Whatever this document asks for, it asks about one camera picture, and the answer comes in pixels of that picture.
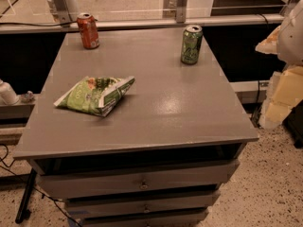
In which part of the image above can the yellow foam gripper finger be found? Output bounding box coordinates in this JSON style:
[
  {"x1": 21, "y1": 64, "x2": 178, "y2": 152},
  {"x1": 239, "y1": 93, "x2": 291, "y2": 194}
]
[
  {"x1": 258, "y1": 65, "x2": 303, "y2": 129},
  {"x1": 255, "y1": 26, "x2": 280, "y2": 55}
]

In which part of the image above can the green jalapeno chip bag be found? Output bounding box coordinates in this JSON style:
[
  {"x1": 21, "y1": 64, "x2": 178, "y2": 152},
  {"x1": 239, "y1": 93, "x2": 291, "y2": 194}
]
[{"x1": 54, "y1": 77, "x2": 135, "y2": 117}]

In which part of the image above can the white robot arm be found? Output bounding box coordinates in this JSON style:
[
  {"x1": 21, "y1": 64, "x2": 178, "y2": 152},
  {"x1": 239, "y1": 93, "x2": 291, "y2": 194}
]
[{"x1": 256, "y1": 0, "x2": 303, "y2": 129}]

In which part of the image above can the green soda can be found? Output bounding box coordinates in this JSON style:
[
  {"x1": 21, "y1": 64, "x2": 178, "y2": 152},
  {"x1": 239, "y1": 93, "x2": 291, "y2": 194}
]
[{"x1": 181, "y1": 25, "x2": 203, "y2": 64}]

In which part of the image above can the orange soda can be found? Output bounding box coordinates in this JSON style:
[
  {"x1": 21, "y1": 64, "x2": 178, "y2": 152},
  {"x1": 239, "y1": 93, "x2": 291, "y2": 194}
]
[{"x1": 77, "y1": 13, "x2": 99, "y2": 49}]

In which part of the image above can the grey drawer cabinet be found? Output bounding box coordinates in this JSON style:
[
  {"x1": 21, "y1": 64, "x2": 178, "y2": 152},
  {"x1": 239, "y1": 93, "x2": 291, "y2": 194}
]
[{"x1": 12, "y1": 26, "x2": 259, "y2": 227}]

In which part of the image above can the bottom grey drawer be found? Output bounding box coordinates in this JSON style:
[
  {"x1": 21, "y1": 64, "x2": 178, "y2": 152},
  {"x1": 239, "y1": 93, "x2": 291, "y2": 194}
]
[{"x1": 82, "y1": 208, "x2": 208, "y2": 227}]

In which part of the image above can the grey drawer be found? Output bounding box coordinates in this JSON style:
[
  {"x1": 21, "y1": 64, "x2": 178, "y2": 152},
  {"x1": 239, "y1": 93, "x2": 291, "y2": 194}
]
[
  {"x1": 82, "y1": 208, "x2": 208, "y2": 227},
  {"x1": 65, "y1": 190, "x2": 220, "y2": 218},
  {"x1": 37, "y1": 160, "x2": 240, "y2": 199}
]

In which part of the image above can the middle grey drawer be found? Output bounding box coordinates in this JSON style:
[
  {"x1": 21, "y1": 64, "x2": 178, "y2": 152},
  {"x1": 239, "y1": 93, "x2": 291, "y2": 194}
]
[{"x1": 65, "y1": 190, "x2": 220, "y2": 218}]

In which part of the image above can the top grey drawer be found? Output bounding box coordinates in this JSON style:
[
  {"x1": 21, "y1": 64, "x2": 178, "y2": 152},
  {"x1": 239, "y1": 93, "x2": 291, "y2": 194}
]
[{"x1": 37, "y1": 160, "x2": 240, "y2": 199}]

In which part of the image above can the black metal leg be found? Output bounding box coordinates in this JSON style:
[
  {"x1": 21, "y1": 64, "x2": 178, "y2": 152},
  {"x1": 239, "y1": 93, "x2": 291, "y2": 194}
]
[{"x1": 15, "y1": 169, "x2": 37, "y2": 224}]

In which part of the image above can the metal rail frame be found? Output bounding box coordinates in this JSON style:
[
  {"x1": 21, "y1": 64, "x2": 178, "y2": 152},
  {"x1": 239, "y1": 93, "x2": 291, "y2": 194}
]
[{"x1": 0, "y1": 0, "x2": 299, "y2": 33}]

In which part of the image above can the black cable on rail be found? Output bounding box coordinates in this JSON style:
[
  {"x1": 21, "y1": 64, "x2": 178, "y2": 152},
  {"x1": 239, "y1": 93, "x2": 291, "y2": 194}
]
[{"x1": 0, "y1": 21, "x2": 79, "y2": 27}]

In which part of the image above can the black floor cable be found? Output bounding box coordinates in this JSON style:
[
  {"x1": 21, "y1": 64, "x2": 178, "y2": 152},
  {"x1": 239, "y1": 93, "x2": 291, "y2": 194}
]
[{"x1": 0, "y1": 143, "x2": 83, "y2": 227}]

